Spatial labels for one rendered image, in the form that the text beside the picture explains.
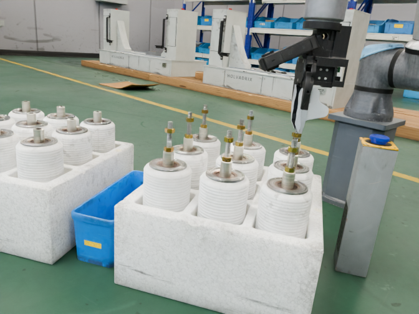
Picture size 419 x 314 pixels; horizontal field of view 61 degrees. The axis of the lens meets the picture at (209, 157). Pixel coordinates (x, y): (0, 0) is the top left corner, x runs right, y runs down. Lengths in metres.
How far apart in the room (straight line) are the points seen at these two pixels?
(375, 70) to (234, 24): 2.63
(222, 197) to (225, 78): 2.92
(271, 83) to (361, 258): 2.42
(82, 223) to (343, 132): 0.84
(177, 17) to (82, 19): 3.66
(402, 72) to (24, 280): 1.09
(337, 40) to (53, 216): 0.67
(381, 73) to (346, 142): 0.23
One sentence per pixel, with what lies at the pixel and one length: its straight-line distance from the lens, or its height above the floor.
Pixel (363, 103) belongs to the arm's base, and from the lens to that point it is 1.23.
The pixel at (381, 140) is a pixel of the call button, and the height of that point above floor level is 0.32.
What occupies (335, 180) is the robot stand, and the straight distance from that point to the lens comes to 1.28.
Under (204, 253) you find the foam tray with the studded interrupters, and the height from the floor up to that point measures 0.12.
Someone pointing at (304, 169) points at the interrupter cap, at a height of 0.25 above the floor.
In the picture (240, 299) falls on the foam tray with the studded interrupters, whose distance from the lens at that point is 0.72.
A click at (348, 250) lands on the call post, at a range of 0.91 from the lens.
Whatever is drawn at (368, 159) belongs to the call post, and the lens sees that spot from 0.83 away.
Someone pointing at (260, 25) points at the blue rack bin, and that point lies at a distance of 6.67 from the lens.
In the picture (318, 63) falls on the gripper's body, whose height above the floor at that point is 0.47.
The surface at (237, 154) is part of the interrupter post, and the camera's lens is 0.78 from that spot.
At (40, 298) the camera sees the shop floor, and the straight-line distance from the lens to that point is 0.80.
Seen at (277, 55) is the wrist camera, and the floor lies 0.48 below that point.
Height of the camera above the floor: 0.49
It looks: 18 degrees down
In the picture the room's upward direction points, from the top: 5 degrees clockwise
